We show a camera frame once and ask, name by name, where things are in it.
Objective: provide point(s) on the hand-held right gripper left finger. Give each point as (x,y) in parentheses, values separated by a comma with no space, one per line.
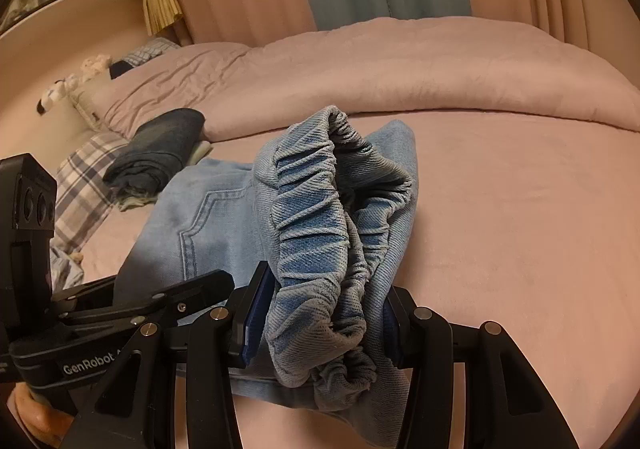
(250,329)

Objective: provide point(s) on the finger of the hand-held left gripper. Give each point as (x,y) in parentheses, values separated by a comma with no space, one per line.
(85,291)
(200,286)

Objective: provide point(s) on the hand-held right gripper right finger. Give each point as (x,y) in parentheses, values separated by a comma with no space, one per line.
(394,339)

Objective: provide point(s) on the light blue denim pants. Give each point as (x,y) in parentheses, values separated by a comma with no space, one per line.
(320,209)

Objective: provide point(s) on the person's left hand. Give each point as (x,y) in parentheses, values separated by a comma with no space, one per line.
(40,419)

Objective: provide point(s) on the striped light blue cloth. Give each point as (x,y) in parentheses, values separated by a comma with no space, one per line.
(65,264)

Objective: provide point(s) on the plaid pillow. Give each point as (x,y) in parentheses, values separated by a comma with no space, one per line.
(85,169)

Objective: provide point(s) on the folded dark denim jeans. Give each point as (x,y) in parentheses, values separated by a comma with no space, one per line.
(155,144)

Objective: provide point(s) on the white plush toy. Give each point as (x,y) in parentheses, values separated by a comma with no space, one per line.
(90,66)

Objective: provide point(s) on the pink bed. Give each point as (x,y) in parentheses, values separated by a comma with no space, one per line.
(500,229)

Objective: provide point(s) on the pink pillow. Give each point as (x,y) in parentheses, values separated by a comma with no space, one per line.
(175,79)

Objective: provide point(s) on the blue plaid cloth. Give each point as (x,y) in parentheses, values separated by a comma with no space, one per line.
(150,51)

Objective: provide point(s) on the yellow fringed cloth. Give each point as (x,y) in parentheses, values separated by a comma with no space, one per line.
(160,4)

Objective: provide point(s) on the pink duvet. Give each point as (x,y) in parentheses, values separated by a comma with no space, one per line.
(425,64)

